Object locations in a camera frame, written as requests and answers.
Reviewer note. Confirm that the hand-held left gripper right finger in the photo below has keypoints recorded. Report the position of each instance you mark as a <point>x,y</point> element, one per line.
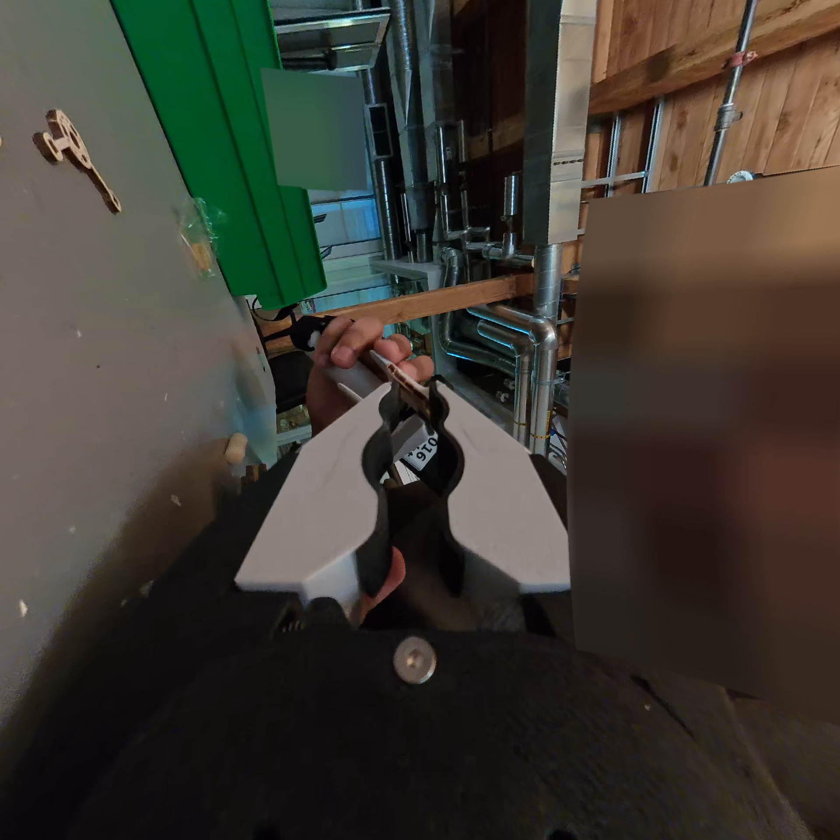
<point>512,518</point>

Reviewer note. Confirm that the small pale peg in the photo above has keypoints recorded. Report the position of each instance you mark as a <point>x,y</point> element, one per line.
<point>235,448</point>

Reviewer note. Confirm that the wooden beam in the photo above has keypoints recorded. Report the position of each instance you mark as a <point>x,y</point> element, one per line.
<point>459,298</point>

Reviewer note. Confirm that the small clear plastic bag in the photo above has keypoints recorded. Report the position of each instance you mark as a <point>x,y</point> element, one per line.
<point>197,243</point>

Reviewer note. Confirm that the grey desk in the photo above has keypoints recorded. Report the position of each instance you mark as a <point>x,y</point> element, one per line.
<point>98,328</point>

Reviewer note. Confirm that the key-shaped wooden piece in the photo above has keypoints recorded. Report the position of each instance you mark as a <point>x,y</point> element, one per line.
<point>65,134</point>

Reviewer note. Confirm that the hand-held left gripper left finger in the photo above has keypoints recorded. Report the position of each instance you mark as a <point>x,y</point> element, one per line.
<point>308,518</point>

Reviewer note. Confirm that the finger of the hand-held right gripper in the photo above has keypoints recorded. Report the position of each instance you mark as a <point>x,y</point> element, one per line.
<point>386,362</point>
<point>413,430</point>

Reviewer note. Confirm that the green plastic bin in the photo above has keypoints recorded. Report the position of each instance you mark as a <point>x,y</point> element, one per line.
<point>216,131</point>

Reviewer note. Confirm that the metal ventilation ducts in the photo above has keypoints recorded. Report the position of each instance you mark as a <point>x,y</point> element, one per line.
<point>538,341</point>

